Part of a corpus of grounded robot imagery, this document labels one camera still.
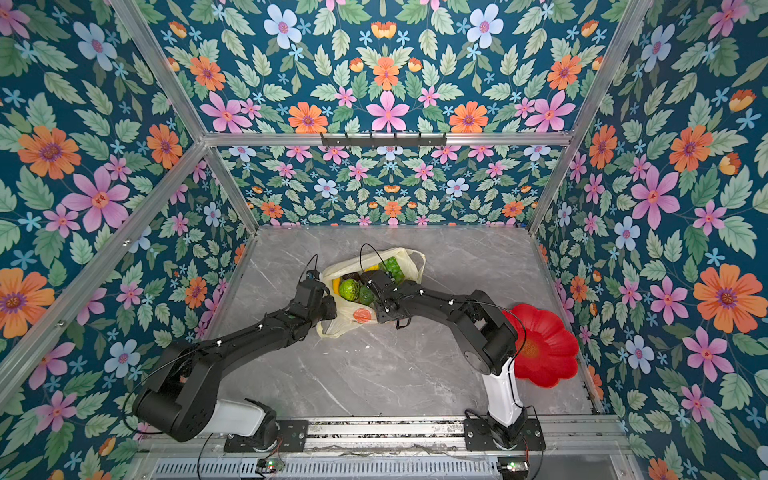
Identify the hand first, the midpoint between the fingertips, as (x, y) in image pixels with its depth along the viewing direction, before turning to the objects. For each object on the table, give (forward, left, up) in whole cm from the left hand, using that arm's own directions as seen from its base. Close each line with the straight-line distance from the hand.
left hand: (335, 293), depth 90 cm
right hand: (-3, -16, -7) cm, 18 cm away
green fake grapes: (+12, -18, -3) cm, 22 cm away
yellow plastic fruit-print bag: (-6, -6, -4) cm, 9 cm away
